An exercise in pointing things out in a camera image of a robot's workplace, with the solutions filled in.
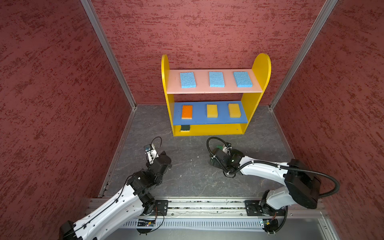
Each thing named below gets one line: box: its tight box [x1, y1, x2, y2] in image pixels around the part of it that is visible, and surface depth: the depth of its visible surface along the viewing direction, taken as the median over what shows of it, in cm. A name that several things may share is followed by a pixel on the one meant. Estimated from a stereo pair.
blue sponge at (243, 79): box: [233, 71, 253, 88], surface depth 77 cm
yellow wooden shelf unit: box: [161, 53, 272, 137], surface depth 83 cm
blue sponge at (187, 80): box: [180, 72, 197, 89], surface depth 77 cm
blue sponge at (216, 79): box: [209, 71, 225, 88], surface depth 78 cm
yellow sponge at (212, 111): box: [206, 104, 218, 118], surface depth 97 cm
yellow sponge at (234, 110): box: [228, 103, 242, 118], surface depth 99 cm
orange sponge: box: [181, 105, 193, 120], surface depth 99 cm
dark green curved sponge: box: [180, 125, 191, 132], surface depth 105 cm
